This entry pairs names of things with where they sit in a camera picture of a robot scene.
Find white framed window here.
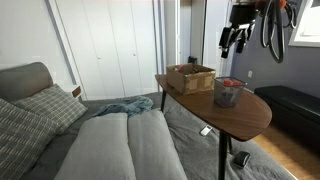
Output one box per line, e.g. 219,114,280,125
289,0,320,48

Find black bench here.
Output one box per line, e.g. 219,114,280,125
254,85,320,151

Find teal crumpled blanket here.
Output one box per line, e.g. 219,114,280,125
92,96,154,117

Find brown cardboard box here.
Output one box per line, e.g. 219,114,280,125
166,64,215,95

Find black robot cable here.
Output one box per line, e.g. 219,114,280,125
259,0,298,64

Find light grey folded duvet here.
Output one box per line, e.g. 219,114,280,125
54,109,187,180

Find grey striped pillow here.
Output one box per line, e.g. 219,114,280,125
0,99,59,180

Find white closet doors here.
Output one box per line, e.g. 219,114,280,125
56,0,157,100

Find grey mesh metal basket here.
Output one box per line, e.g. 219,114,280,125
214,77,247,108

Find white remote control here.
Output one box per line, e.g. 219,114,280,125
200,125,213,136

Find dark grey bed sheet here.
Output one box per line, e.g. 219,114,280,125
20,92,296,180

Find small black device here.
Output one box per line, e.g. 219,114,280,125
233,151,251,168

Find dark wooden side table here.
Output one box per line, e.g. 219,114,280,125
154,73,273,180

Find white nightstand wooden front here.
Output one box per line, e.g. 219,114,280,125
62,85,82,98

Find grey upholstered headboard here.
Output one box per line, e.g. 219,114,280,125
0,62,53,102

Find grey plaid pillow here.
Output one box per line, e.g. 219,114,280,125
13,84,88,134

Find orange capped glue stick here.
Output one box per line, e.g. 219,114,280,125
232,80,242,101

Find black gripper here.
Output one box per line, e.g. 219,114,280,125
219,0,259,59

